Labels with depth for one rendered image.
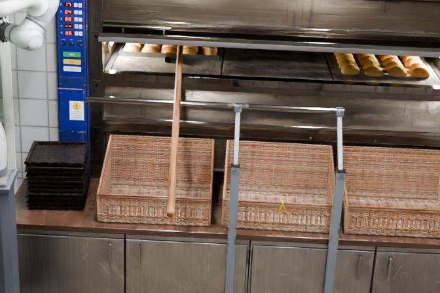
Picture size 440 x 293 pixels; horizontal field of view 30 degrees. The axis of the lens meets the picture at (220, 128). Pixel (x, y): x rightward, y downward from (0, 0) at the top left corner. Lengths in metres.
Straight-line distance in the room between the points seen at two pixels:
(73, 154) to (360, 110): 1.49
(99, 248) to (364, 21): 1.71
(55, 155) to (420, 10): 1.95
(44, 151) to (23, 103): 0.33
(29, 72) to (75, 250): 0.96
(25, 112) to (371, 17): 1.85
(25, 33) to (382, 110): 1.84
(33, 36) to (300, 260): 1.64
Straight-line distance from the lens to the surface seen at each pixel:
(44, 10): 3.79
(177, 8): 4.14
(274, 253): 4.01
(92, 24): 4.21
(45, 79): 4.34
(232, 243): 3.91
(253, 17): 4.13
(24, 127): 4.46
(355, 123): 4.33
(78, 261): 4.11
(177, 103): 3.80
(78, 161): 4.09
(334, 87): 4.26
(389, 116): 4.36
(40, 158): 4.14
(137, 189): 4.33
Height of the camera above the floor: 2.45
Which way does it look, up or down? 21 degrees down
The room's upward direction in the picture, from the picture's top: 3 degrees clockwise
